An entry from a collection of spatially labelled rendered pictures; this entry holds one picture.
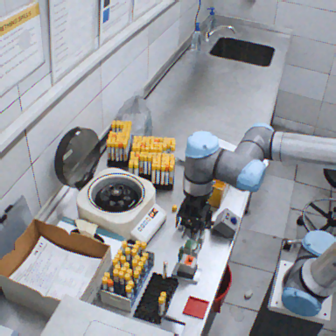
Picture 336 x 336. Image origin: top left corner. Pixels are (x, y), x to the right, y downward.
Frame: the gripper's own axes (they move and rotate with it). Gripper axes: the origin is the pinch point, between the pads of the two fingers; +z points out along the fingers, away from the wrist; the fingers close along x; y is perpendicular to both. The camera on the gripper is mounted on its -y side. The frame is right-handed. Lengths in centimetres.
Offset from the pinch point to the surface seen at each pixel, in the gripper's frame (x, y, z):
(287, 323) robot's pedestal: 36.6, 4.0, 26.9
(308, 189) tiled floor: 49, -166, 108
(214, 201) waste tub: -0.6, -33.6, 17.5
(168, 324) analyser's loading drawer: 1.1, 22.3, 16.6
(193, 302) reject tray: 5.2, 9.8, 20.4
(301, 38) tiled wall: 19, -241, 21
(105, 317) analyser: -8.8, 39.9, -9.4
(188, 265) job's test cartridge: 0.2, 1.8, 13.0
